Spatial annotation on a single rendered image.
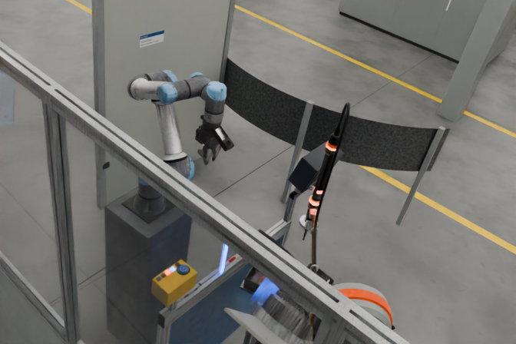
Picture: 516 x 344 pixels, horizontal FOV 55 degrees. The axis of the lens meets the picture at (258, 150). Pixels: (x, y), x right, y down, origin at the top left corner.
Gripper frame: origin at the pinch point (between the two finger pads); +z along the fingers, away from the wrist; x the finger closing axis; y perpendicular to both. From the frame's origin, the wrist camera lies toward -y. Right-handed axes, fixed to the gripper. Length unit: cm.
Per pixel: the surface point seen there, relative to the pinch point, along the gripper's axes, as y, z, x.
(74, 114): -19, -61, 74
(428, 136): -31, 55, -204
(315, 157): -15, 18, -64
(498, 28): -2, 26, -420
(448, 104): 12, 125, -419
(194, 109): 129, 87, -125
